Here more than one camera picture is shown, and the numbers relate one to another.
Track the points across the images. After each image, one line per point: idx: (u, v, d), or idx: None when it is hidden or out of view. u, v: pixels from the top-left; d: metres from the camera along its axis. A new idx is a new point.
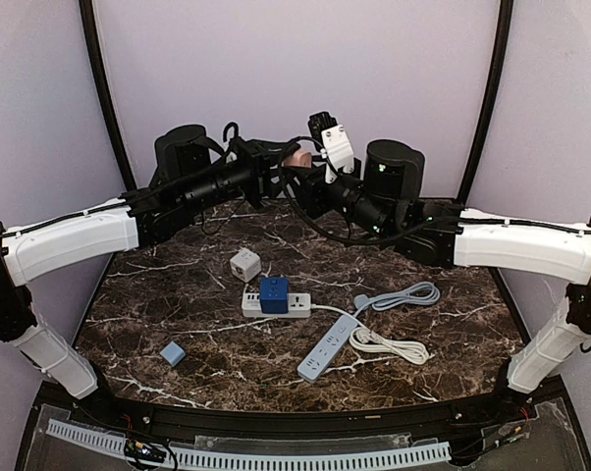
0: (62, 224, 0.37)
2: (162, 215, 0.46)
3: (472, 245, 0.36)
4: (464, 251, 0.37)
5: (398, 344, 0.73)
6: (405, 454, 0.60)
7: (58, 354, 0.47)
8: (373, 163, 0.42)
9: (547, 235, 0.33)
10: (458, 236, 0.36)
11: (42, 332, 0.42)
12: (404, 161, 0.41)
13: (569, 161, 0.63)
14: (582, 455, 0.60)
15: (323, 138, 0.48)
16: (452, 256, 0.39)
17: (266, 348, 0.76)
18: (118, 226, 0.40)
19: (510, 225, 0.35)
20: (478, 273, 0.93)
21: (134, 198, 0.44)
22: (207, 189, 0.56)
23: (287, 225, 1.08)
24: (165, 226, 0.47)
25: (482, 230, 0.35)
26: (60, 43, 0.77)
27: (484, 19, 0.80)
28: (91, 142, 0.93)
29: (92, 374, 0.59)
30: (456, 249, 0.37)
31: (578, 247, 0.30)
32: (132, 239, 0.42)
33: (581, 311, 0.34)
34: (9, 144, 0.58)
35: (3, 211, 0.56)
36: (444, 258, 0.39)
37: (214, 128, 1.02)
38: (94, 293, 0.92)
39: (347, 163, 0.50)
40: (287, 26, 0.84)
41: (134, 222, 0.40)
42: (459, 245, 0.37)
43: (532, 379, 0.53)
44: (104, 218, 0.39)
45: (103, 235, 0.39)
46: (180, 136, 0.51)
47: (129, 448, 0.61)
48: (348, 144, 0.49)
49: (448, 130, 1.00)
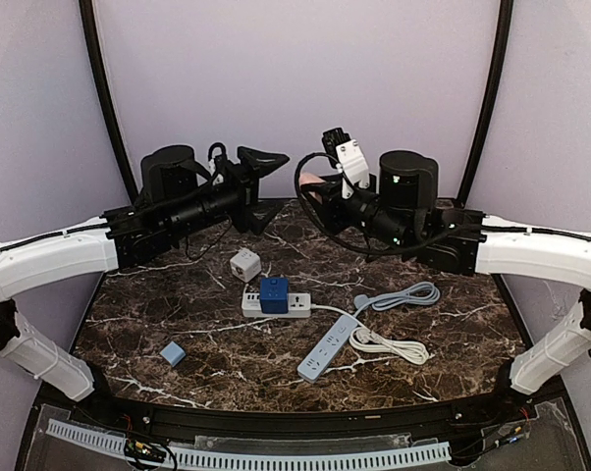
0: (41, 242, 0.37)
2: (145, 236, 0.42)
3: (494, 253, 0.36)
4: (488, 258, 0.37)
5: (398, 344, 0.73)
6: (405, 454, 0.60)
7: (48, 360, 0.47)
8: (390, 173, 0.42)
9: (566, 242, 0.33)
10: (481, 242, 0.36)
11: (27, 340, 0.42)
12: (419, 170, 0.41)
13: (569, 162, 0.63)
14: (582, 454, 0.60)
15: (337, 153, 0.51)
16: (473, 263, 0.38)
17: (266, 348, 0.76)
18: (96, 247, 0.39)
19: (534, 233, 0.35)
20: (478, 274, 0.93)
21: (118, 215, 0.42)
22: (193, 211, 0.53)
23: (287, 225, 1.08)
24: (147, 247, 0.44)
25: (506, 236, 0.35)
26: (60, 43, 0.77)
27: (485, 19, 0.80)
28: (91, 141, 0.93)
29: (87, 376, 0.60)
30: (479, 256, 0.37)
31: None
32: (111, 260, 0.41)
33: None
34: (9, 145, 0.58)
35: (1, 212, 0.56)
36: (465, 266, 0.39)
37: (214, 127, 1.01)
38: (94, 293, 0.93)
39: (361, 178, 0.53)
40: (287, 26, 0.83)
41: (114, 242, 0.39)
42: (483, 253, 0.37)
43: (534, 380, 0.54)
44: (82, 239, 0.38)
45: (82, 255, 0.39)
46: (165, 159, 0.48)
47: (128, 448, 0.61)
48: (361, 159, 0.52)
49: (448, 130, 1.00)
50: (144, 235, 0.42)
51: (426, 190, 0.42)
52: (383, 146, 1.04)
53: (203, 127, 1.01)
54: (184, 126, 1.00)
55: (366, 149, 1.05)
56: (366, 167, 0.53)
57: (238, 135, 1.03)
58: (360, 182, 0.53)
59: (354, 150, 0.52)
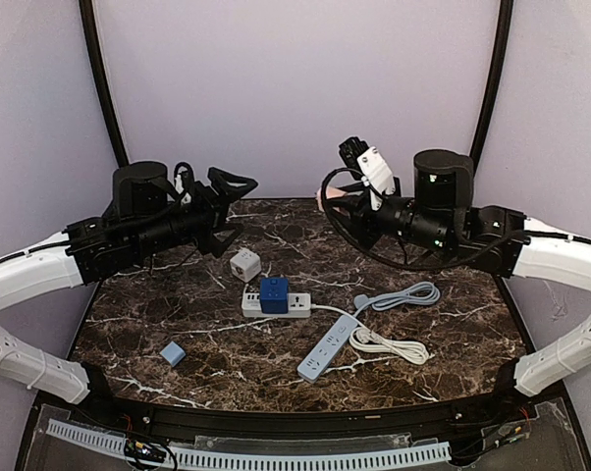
0: (5, 263, 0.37)
2: (108, 249, 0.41)
3: (533, 257, 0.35)
4: (527, 262, 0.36)
5: (398, 344, 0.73)
6: (405, 454, 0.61)
7: (35, 370, 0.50)
8: (424, 171, 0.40)
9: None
10: (525, 245, 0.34)
11: (11, 355, 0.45)
12: (456, 167, 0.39)
13: (568, 162, 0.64)
14: (582, 455, 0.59)
15: (361, 168, 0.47)
16: (511, 264, 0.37)
17: (266, 348, 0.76)
18: (57, 265, 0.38)
19: (573, 240, 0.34)
20: (478, 273, 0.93)
21: (82, 229, 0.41)
22: (160, 230, 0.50)
23: (287, 225, 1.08)
24: (111, 262, 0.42)
25: (548, 242, 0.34)
26: (59, 43, 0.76)
27: (485, 19, 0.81)
28: (91, 141, 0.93)
29: (80, 379, 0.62)
30: (520, 259, 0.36)
31: None
32: (74, 277, 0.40)
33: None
34: (9, 145, 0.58)
35: (1, 212, 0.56)
36: (504, 267, 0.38)
37: (214, 128, 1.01)
38: (94, 293, 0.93)
39: (385, 184, 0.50)
40: (286, 26, 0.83)
41: (74, 259, 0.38)
42: (524, 256, 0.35)
43: (539, 383, 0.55)
44: (44, 258, 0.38)
45: (47, 274, 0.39)
46: (137, 174, 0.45)
47: (129, 448, 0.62)
48: (384, 167, 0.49)
49: (448, 130, 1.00)
50: (108, 248, 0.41)
51: (461, 184, 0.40)
52: (383, 146, 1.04)
53: (204, 128, 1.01)
54: (184, 126, 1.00)
55: None
56: (389, 170, 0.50)
57: (238, 136, 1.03)
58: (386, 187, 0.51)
59: (375, 158, 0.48)
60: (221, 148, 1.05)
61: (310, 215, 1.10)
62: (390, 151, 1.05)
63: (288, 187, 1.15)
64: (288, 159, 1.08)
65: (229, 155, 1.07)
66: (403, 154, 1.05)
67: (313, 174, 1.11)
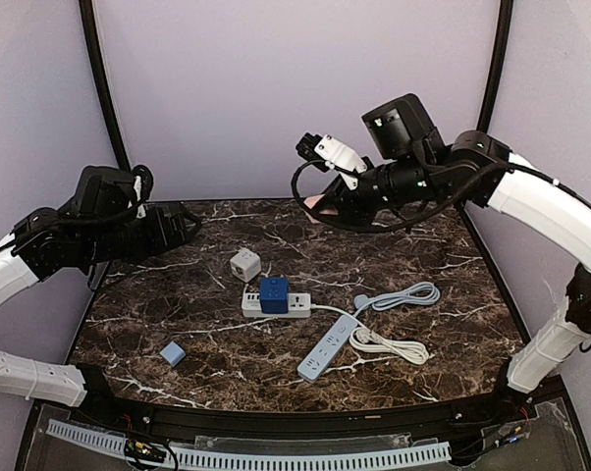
0: None
2: (55, 240, 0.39)
3: (514, 194, 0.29)
4: (504, 197, 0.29)
5: (398, 344, 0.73)
6: (405, 454, 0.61)
7: (28, 381, 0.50)
8: (368, 118, 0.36)
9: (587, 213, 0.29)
10: (508, 175, 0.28)
11: (4, 370, 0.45)
12: (396, 103, 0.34)
13: (567, 162, 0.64)
14: (582, 454, 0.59)
15: (320, 155, 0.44)
16: (489, 192, 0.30)
17: (266, 348, 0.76)
18: (8, 269, 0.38)
19: (557, 186, 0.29)
20: (478, 273, 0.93)
21: (26, 224, 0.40)
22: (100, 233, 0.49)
23: (287, 225, 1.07)
24: (59, 253, 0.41)
25: (535, 181, 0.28)
26: (60, 43, 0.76)
27: (485, 20, 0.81)
28: (90, 141, 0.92)
29: (78, 382, 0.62)
30: (497, 191, 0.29)
31: None
32: (28, 276, 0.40)
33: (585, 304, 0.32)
34: (9, 145, 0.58)
35: (1, 211, 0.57)
36: (480, 194, 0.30)
37: (214, 127, 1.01)
38: (94, 293, 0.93)
39: (354, 163, 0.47)
40: (287, 26, 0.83)
41: (20, 260, 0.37)
42: (503, 187, 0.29)
43: (529, 379, 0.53)
44: None
45: (3, 279, 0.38)
46: (106, 173, 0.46)
47: (129, 448, 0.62)
48: (344, 146, 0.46)
49: (448, 130, 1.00)
50: (54, 239, 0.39)
51: (410, 118, 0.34)
52: None
53: (203, 127, 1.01)
54: (184, 126, 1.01)
55: (366, 148, 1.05)
56: (352, 149, 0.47)
57: (238, 136, 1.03)
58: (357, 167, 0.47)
59: (333, 140, 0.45)
60: (221, 148, 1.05)
61: None
62: None
63: (288, 187, 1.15)
64: (288, 159, 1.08)
65: (229, 155, 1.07)
66: None
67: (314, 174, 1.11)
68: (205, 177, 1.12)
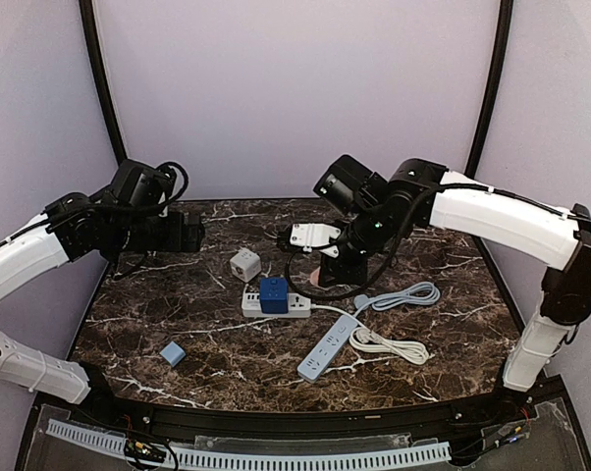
0: None
2: (88, 222, 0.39)
3: (454, 207, 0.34)
4: (447, 212, 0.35)
5: (398, 344, 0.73)
6: (405, 454, 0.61)
7: (36, 371, 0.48)
8: (317, 188, 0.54)
9: (531, 211, 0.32)
10: (438, 194, 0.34)
11: (12, 356, 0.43)
12: (332, 171, 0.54)
13: (566, 161, 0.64)
14: (582, 454, 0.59)
15: (296, 244, 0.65)
16: (428, 214, 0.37)
17: (266, 348, 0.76)
18: (40, 245, 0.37)
19: (494, 193, 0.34)
20: (478, 273, 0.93)
21: (60, 206, 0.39)
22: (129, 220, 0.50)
23: (287, 225, 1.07)
24: (91, 235, 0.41)
25: (467, 193, 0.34)
26: (60, 43, 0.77)
27: (485, 19, 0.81)
28: (90, 141, 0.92)
29: (81, 377, 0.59)
30: (435, 208, 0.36)
31: (561, 231, 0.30)
32: (59, 254, 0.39)
33: (552, 297, 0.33)
34: (10, 145, 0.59)
35: (2, 211, 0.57)
36: (421, 216, 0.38)
37: (214, 128, 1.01)
38: (95, 292, 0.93)
39: (322, 235, 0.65)
40: (287, 26, 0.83)
41: (56, 236, 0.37)
42: (440, 206, 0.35)
43: (525, 377, 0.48)
44: (26, 241, 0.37)
45: (33, 256, 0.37)
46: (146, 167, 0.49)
47: (129, 448, 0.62)
48: (308, 229, 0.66)
49: (448, 130, 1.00)
50: (88, 221, 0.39)
51: (347, 180, 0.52)
52: (382, 146, 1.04)
53: (203, 127, 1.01)
54: (184, 126, 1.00)
55: (366, 148, 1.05)
56: (318, 226, 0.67)
57: (238, 136, 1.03)
58: (329, 234, 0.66)
59: (300, 229, 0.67)
60: (220, 149, 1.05)
61: (311, 215, 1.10)
62: (389, 151, 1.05)
63: (288, 187, 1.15)
64: (288, 159, 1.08)
65: (229, 155, 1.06)
66: (402, 153, 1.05)
67: (314, 174, 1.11)
68: (205, 177, 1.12)
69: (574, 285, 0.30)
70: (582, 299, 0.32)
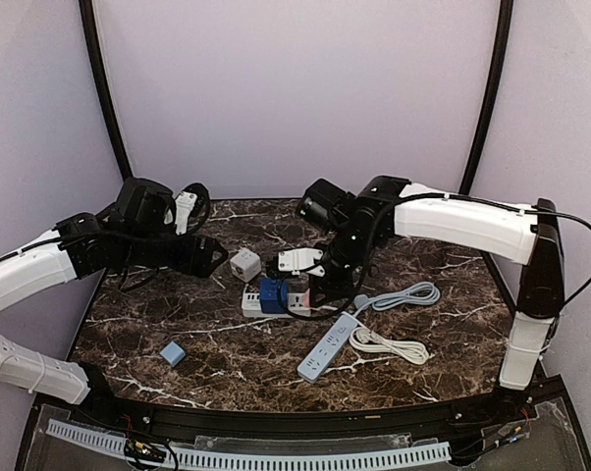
0: None
2: (98, 242, 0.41)
3: (413, 216, 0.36)
4: (408, 222, 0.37)
5: (398, 344, 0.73)
6: (405, 454, 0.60)
7: (35, 371, 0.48)
8: (298, 211, 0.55)
9: (487, 211, 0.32)
10: (397, 206, 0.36)
11: (10, 358, 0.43)
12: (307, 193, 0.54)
13: (565, 161, 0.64)
14: (583, 454, 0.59)
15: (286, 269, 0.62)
16: (392, 225, 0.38)
17: (266, 348, 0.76)
18: (50, 261, 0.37)
19: (450, 198, 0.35)
20: (478, 273, 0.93)
21: (72, 225, 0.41)
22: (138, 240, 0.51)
23: (287, 225, 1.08)
24: (102, 254, 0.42)
25: (423, 201, 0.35)
26: (60, 43, 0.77)
27: (485, 19, 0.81)
28: (90, 141, 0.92)
29: (81, 378, 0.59)
30: (398, 219, 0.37)
31: (517, 226, 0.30)
32: (67, 272, 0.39)
33: (521, 292, 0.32)
34: (11, 146, 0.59)
35: (2, 211, 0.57)
36: (386, 228, 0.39)
37: (213, 128, 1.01)
38: (95, 293, 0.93)
39: (307, 258, 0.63)
40: (287, 26, 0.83)
41: (67, 254, 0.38)
42: (401, 215, 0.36)
43: (519, 375, 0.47)
44: (36, 255, 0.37)
45: (40, 271, 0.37)
46: (149, 184, 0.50)
47: (129, 448, 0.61)
48: (295, 252, 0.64)
49: (448, 130, 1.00)
50: (98, 242, 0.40)
51: (321, 200, 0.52)
52: (382, 146, 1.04)
53: (203, 127, 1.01)
54: (184, 126, 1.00)
55: (366, 148, 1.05)
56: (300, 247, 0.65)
57: (238, 136, 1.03)
58: (314, 254, 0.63)
59: (285, 255, 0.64)
60: (220, 149, 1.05)
61: None
62: (389, 151, 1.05)
63: (288, 187, 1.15)
64: (288, 160, 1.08)
65: (229, 155, 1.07)
66: (402, 153, 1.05)
67: (314, 174, 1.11)
68: (205, 177, 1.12)
69: (540, 275, 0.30)
70: (553, 292, 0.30)
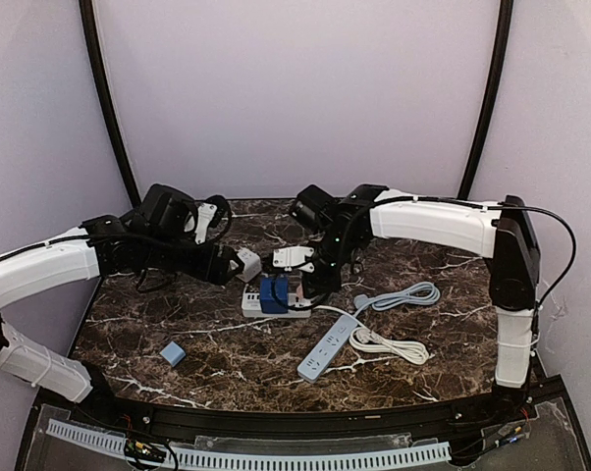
0: (26, 254, 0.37)
2: (123, 244, 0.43)
3: (387, 218, 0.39)
4: (384, 224, 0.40)
5: (398, 344, 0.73)
6: (405, 454, 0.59)
7: (41, 364, 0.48)
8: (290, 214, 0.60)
9: (453, 210, 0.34)
10: (371, 209, 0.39)
11: (19, 349, 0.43)
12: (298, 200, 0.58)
13: (565, 161, 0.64)
14: (582, 454, 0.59)
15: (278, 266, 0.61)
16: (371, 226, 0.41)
17: (266, 348, 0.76)
18: (77, 256, 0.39)
19: (419, 201, 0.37)
20: (478, 273, 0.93)
21: (97, 225, 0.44)
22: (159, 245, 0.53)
23: (287, 225, 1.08)
24: (124, 254, 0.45)
25: (395, 205, 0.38)
26: (59, 42, 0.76)
27: (485, 19, 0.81)
28: (90, 140, 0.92)
29: (82, 377, 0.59)
30: (374, 222, 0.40)
31: (477, 219, 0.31)
32: (88, 269, 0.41)
33: (491, 284, 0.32)
34: (11, 146, 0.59)
35: (1, 211, 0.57)
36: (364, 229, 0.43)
37: (213, 127, 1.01)
38: (95, 293, 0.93)
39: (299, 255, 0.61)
40: (287, 26, 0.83)
41: (94, 250, 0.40)
42: (376, 218, 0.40)
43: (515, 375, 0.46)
44: (66, 248, 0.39)
45: (65, 265, 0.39)
46: (172, 193, 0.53)
47: (128, 447, 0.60)
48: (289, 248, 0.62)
49: (448, 130, 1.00)
50: (122, 244, 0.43)
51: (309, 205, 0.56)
52: (382, 146, 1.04)
53: (203, 127, 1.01)
54: (184, 126, 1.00)
55: (366, 148, 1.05)
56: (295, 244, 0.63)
57: (237, 136, 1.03)
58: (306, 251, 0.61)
59: (279, 252, 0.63)
60: (220, 148, 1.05)
61: None
62: (389, 151, 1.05)
63: (288, 187, 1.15)
64: (288, 159, 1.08)
65: (229, 155, 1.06)
66: (402, 153, 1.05)
67: (314, 174, 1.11)
68: (206, 176, 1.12)
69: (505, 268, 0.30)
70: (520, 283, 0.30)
